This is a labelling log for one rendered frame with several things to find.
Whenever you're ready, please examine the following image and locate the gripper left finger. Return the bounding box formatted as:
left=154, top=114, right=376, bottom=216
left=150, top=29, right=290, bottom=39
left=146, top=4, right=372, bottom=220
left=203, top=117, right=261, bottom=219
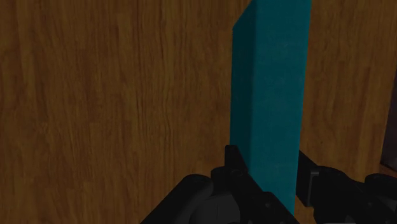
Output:
left=140, top=144, right=301, bottom=224

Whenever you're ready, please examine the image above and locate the teal rectangular block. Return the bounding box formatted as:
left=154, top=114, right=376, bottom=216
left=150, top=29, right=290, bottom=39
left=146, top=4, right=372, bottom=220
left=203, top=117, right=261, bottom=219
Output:
left=230, top=0, right=312, bottom=216

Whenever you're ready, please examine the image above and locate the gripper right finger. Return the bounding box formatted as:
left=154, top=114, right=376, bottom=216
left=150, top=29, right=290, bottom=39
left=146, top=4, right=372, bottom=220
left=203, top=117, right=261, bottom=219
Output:
left=295, top=150, right=397, bottom=224

